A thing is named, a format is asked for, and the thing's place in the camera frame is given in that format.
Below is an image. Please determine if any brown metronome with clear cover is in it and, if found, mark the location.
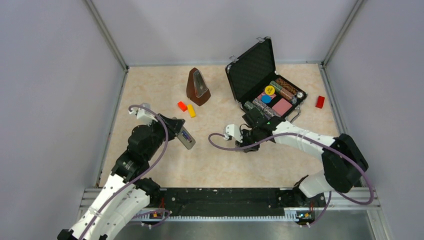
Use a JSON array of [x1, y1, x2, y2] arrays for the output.
[[186, 67, 211, 107]]

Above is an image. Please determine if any black poker chip case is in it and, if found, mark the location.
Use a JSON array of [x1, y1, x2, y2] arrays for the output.
[[225, 36, 308, 123]]

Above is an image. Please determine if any red playing card deck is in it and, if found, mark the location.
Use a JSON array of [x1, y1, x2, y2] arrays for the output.
[[272, 98, 293, 116]]

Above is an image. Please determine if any yellow toy block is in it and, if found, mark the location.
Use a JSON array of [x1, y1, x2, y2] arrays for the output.
[[187, 104, 196, 118]]

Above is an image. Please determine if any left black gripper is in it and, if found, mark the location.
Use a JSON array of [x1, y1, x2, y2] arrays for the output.
[[144, 112, 186, 160]]

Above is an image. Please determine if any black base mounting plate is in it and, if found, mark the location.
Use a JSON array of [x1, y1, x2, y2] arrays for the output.
[[129, 187, 327, 218]]

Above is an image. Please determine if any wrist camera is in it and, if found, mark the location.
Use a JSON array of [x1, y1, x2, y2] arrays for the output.
[[223, 124, 243, 143], [128, 103, 158, 126]]

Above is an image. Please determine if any blue poker chip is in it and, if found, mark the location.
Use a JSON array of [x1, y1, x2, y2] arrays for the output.
[[260, 94, 273, 104]]

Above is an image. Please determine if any beige remote control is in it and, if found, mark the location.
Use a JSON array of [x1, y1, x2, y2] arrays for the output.
[[176, 127, 196, 150]]

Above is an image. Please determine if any purple blue battery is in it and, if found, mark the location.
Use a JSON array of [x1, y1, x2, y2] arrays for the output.
[[181, 130, 192, 142]]

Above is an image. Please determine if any red toy block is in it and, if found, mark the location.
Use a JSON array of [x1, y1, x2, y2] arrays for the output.
[[315, 95, 326, 109]]

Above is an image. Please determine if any yellow big blind chip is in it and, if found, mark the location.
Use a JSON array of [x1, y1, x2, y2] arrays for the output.
[[263, 85, 275, 96]]

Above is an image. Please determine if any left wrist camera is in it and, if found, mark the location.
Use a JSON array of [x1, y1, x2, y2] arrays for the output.
[[128, 103, 158, 126]]

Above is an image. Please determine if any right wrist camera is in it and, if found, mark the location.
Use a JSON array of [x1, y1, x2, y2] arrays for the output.
[[223, 124, 243, 143]]

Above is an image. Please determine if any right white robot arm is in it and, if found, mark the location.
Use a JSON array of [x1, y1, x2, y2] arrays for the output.
[[224, 109, 369, 206]]

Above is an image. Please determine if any orange toy block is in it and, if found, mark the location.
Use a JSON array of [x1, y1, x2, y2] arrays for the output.
[[177, 101, 188, 112]]

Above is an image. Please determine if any aluminium frame rail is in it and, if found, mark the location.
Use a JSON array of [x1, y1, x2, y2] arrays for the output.
[[79, 188, 382, 223]]

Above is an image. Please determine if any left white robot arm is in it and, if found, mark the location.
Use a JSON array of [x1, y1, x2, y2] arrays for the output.
[[57, 113, 185, 240]]

